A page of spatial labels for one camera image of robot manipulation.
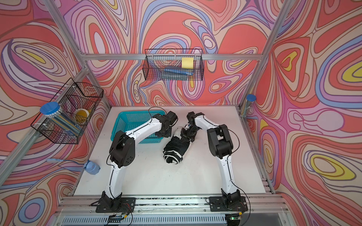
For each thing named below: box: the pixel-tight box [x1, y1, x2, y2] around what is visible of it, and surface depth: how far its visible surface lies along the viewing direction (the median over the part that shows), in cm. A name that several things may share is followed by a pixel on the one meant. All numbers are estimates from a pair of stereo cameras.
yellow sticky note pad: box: [181, 57, 194, 70], surface depth 90 cm
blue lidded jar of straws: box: [39, 101, 83, 138], surface depth 64 cm
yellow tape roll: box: [74, 108, 90, 125], surface depth 78 cm
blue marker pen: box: [163, 68, 194, 76], surface depth 90 cm
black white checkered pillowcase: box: [162, 127, 191, 165], surface depth 90 cm
